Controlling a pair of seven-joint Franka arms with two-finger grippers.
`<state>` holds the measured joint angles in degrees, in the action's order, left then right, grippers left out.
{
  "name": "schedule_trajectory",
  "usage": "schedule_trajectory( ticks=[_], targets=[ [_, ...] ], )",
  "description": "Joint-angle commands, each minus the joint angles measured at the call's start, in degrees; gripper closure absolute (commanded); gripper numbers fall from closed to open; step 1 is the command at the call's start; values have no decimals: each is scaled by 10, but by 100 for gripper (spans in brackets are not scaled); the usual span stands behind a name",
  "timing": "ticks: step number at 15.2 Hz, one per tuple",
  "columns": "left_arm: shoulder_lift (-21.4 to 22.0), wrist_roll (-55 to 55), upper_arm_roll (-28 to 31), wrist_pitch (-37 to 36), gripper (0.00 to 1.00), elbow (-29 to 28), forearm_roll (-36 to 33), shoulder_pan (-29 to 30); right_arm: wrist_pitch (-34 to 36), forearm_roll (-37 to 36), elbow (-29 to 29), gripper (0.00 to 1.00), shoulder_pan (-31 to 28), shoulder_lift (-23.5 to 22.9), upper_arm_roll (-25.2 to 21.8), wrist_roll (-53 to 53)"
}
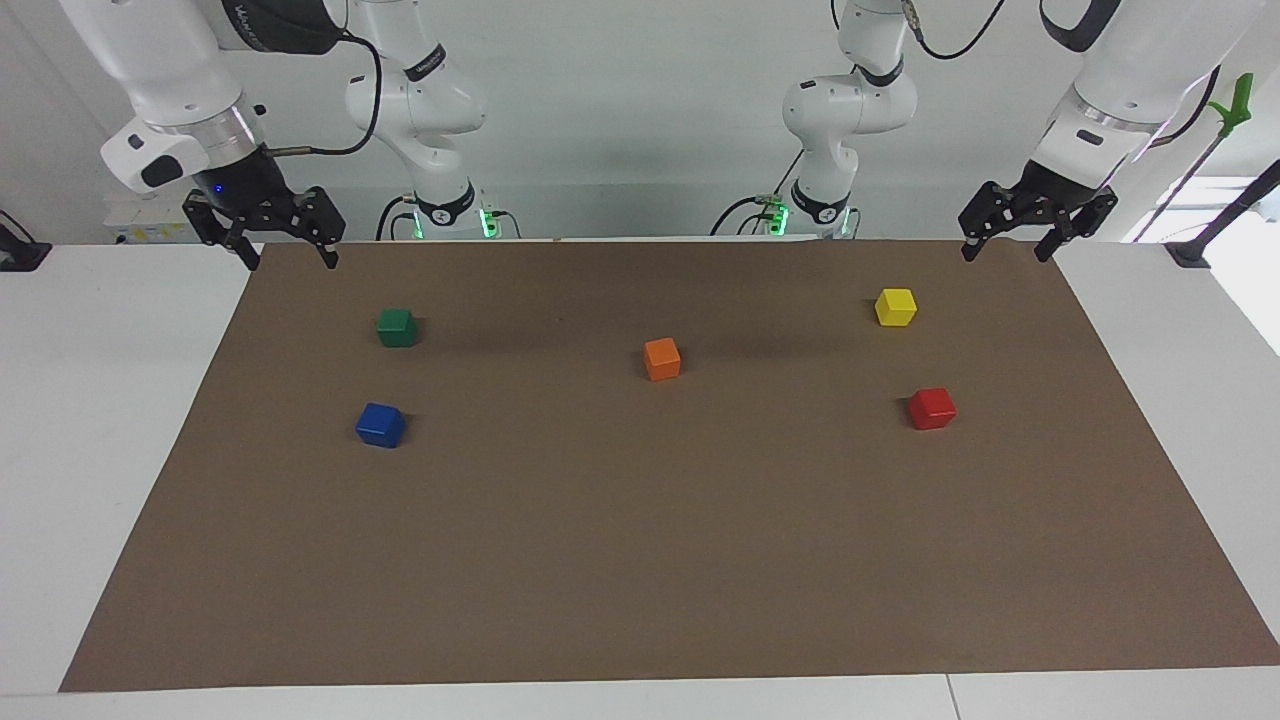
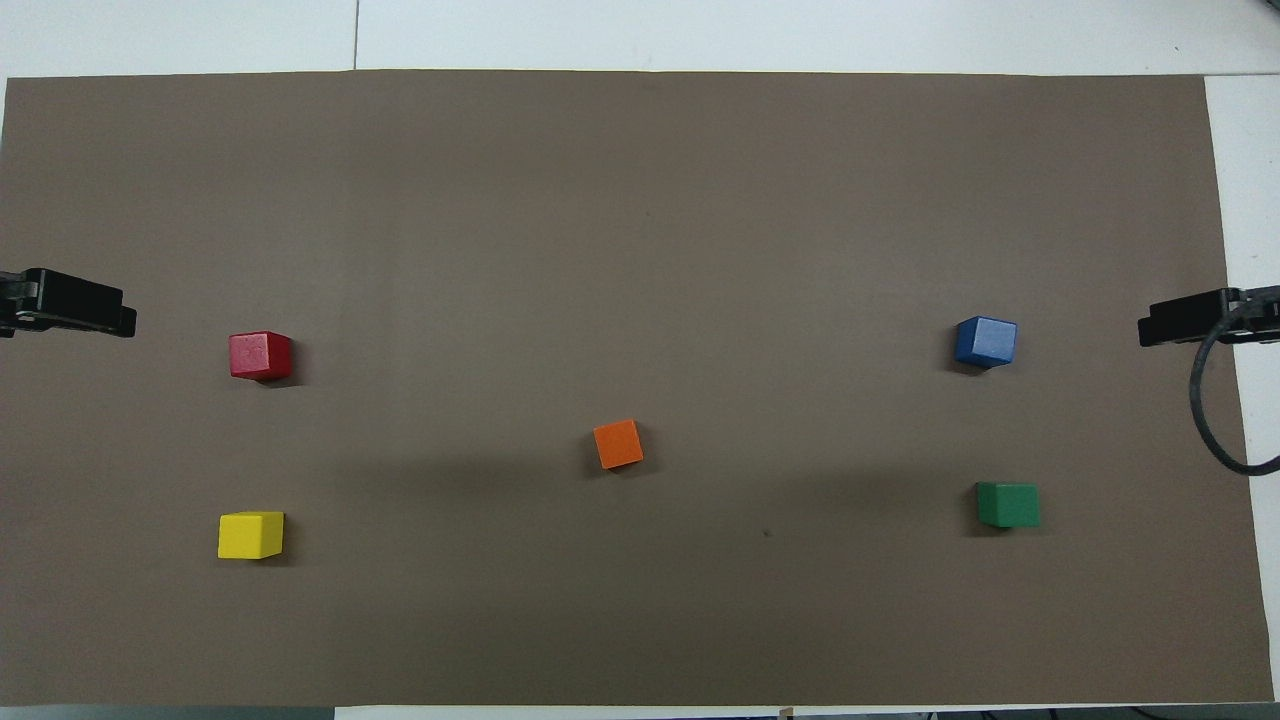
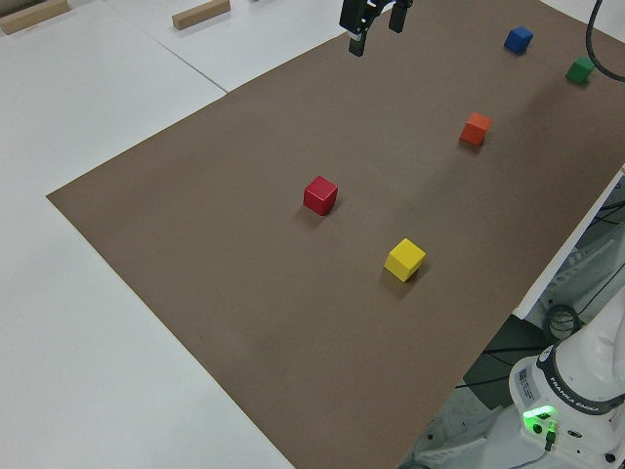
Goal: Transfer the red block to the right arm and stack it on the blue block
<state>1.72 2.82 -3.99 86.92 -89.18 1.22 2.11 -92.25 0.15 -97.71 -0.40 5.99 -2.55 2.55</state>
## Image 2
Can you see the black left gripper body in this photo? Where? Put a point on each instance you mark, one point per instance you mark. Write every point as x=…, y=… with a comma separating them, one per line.
x=8, y=300

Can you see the yellow wooden block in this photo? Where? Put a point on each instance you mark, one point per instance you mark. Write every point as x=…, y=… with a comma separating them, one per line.
x=250, y=535

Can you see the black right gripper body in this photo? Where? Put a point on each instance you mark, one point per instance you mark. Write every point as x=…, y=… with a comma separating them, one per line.
x=1262, y=315

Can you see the brown table mat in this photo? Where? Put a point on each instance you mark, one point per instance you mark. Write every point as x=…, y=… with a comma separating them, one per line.
x=640, y=250

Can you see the red wooden block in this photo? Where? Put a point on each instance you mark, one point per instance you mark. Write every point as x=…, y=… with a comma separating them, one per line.
x=259, y=355

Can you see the blue wooden block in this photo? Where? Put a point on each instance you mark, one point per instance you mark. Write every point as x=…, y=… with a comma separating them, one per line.
x=986, y=342

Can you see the orange wooden block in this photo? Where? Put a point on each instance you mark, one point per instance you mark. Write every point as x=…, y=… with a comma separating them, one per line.
x=618, y=444

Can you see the green wooden block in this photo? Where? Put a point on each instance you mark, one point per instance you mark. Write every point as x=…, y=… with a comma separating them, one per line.
x=1008, y=505

